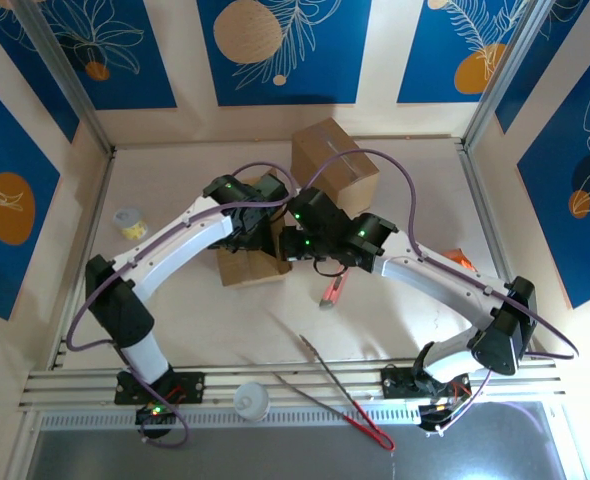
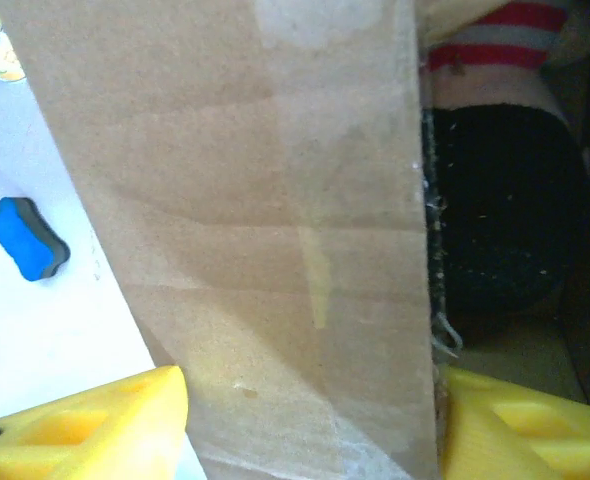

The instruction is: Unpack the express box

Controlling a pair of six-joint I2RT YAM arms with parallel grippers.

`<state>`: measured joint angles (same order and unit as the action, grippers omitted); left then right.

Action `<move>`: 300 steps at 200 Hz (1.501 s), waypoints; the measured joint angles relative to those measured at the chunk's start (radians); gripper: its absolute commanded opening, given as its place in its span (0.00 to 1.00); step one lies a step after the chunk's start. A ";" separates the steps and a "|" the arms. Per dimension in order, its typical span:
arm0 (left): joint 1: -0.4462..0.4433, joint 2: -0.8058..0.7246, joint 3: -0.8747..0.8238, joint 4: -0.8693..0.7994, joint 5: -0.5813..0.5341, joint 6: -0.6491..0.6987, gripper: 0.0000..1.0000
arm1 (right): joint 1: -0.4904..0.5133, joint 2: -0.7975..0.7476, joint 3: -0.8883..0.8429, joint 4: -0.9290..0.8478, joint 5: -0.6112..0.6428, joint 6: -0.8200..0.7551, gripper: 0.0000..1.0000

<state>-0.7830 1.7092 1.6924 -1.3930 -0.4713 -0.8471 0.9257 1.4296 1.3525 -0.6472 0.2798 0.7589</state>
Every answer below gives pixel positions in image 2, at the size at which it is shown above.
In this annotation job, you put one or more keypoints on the blue whiteboard eraser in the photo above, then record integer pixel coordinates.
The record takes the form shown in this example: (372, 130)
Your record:
(25, 240)

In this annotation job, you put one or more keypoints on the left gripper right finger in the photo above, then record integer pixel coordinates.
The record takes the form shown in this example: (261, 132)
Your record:
(525, 430)

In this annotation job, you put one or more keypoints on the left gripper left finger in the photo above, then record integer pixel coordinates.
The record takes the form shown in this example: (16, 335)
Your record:
(75, 430)

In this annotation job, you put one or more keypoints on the brown cardboard box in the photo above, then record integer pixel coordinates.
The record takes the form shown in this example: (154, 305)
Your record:
(250, 225)

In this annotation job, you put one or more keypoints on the orange striped ball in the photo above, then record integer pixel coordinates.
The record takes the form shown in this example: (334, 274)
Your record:
(500, 200)

